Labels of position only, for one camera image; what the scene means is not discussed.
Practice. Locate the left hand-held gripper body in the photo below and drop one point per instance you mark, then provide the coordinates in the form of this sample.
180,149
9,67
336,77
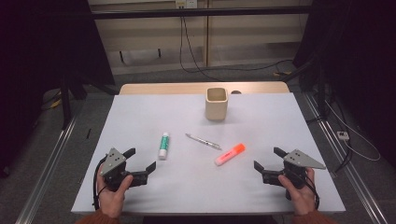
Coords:
113,161

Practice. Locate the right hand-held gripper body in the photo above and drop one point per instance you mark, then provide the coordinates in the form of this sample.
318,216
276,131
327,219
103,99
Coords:
299,160

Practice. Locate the green and white glue stick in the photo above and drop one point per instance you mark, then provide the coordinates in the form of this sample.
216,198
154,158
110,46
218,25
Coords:
164,144

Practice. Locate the orange highlighter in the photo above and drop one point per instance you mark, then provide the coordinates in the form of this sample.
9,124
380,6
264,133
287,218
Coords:
229,154

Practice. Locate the silver pen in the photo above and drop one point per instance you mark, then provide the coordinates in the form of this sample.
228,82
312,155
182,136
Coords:
204,141

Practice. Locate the beige square cup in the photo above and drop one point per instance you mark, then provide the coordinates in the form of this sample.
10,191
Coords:
216,110

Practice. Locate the person's left hand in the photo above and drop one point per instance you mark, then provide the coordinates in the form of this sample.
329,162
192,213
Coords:
112,200

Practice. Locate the person's right hand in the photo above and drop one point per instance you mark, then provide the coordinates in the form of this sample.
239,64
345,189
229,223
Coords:
302,199

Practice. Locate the small black floor piece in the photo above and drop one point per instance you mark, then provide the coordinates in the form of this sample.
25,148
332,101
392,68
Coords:
88,133

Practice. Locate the white table mat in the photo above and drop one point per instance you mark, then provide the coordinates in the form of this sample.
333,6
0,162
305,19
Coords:
186,186

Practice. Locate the white power strip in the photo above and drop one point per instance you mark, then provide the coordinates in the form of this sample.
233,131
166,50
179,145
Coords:
342,135

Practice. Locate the black stand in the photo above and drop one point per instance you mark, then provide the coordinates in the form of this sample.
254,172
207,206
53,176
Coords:
320,93
66,102

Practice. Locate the dark table grommet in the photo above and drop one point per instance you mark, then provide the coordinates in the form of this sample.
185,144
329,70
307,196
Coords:
236,92

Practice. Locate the yellow floor tape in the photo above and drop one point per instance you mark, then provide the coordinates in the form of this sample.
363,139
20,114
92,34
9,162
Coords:
55,104
281,73

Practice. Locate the dark curtain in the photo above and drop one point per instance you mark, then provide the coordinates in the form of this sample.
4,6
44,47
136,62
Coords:
361,62
37,62

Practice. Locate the black horizontal bar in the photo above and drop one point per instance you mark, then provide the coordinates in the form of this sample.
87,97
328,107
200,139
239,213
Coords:
186,13

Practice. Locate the metal floor rail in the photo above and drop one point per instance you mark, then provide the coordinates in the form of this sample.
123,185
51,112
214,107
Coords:
46,174
348,168

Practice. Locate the black wall bracket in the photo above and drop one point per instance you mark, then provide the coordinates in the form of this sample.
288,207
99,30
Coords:
159,53
122,57

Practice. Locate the white wall socket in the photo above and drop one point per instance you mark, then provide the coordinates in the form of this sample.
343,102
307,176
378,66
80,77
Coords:
186,3

